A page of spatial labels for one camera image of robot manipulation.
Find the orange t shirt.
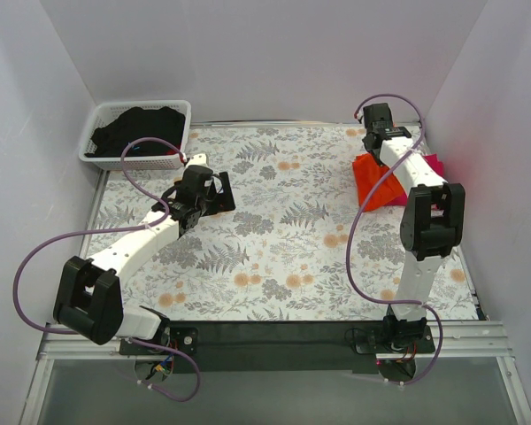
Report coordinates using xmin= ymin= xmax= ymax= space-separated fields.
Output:
xmin=352 ymin=153 xmax=407 ymax=212

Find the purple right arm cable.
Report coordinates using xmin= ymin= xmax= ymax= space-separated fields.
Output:
xmin=345 ymin=92 xmax=443 ymax=386

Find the folded magenta t shirt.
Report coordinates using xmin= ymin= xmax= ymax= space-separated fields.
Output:
xmin=387 ymin=154 xmax=444 ymax=207

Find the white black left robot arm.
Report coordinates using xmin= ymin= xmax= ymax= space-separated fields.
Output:
xmin=53 ymin=165 xmax=235 ymax=345

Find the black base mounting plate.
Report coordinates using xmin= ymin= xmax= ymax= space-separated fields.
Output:
xmin=119 ymin=320 xmax=437 ymax=375

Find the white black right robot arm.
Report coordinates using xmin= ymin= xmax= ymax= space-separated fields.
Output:
xmin=363 ymin=103 xmax=466 ymax=350

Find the black t shirt in basket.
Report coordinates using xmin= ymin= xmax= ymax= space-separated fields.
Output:
xmin=85 ymin=106 xmax=186 ymax=158

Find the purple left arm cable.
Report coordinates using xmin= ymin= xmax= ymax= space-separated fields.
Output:
xmin=13 ymin=136 xmax=203 ymax=403

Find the aluminium frame rail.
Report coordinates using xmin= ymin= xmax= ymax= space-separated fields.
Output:
xmin=37 ymin=321 xmax=514 ymax=359

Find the white plastic laundry basket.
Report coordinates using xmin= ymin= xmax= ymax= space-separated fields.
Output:
xmin=79 ymin=100 xmax=191 ymax=170

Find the floral patterned table mat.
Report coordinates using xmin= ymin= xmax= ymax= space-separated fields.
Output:
xmin=69 ymin=123 xmax=486 ymax=321

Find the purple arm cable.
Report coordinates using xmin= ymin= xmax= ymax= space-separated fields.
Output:
xmin=345 ymin=92 xmax=443 ymax=386
xmin=13 ymin=136 xmax=203 ymax=403

